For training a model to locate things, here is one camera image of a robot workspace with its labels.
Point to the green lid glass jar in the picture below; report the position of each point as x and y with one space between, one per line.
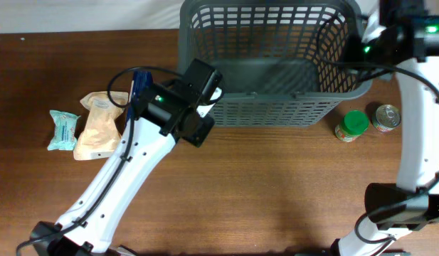
352 126

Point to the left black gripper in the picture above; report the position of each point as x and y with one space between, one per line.
207 124

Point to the silver tin can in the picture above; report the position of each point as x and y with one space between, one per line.
386 118

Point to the tan paper pouch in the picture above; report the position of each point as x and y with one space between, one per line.
100 136

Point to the blue cardboard food box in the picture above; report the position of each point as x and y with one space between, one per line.
140 82

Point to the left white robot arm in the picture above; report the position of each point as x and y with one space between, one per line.
161 115

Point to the teal wet wipes pack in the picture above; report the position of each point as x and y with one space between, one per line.
64 133

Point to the grey plastic shopping basket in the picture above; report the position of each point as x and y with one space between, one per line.
278 58

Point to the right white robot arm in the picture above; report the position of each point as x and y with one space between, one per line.
401 37

